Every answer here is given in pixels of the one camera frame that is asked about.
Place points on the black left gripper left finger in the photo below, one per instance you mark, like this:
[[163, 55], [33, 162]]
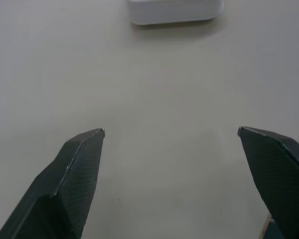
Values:
[[64, 184]]

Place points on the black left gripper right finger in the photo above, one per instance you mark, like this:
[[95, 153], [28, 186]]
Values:
[[279, 174]]

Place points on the white plastic container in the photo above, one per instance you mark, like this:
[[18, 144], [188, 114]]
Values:
[[175, 11]]

